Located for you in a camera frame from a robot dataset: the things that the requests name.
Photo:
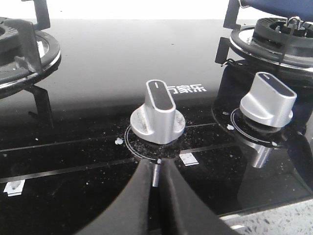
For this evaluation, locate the right black gas burner head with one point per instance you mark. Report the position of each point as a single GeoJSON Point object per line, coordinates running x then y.
{"type": "Point", "coordinates": [275, 33]}

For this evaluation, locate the black burner pot support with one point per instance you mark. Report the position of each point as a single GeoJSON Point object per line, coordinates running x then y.
{"type": "Point", "coordinates": [241, 42]}
{"type": "Point", "coordinates": [27, 53]}

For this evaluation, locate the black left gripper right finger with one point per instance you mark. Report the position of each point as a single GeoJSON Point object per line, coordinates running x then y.
{"type": "Point", "coordinates": [182, 211]}

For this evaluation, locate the blue cooking pot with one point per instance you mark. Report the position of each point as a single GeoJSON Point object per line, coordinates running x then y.
{"type": "Point", "coordinates": [285, 8]}

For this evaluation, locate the black glass gas cooktop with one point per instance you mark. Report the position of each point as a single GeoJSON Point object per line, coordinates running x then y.
{"type": "Point", "coordinates": [69, 135]}

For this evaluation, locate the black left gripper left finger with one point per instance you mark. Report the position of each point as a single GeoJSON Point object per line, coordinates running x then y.
{"type": "Point", "coordinates": [128, 214]}

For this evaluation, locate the left black burner pot support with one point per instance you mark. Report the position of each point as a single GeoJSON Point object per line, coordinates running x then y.
{"type": "Point", "coordinates": [27, 53]}

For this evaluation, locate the silver stove knob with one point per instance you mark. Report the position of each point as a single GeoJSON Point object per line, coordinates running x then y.
{"type": "Point", "coordinates": [157, 120]}
{"type": "Point", "coordinates": [269, 101]}

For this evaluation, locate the right black burner pot support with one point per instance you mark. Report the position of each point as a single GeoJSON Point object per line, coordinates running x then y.
{"type": "Point", "coordinates": [241, 42]}

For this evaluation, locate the silver right stove knob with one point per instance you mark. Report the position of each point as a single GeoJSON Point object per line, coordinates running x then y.
{"type": "Point", "coordinates": [269, 101]}

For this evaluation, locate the silver left stove knob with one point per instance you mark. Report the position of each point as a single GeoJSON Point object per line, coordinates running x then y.
{"type": "Point", "coordinates": [157, 120]}

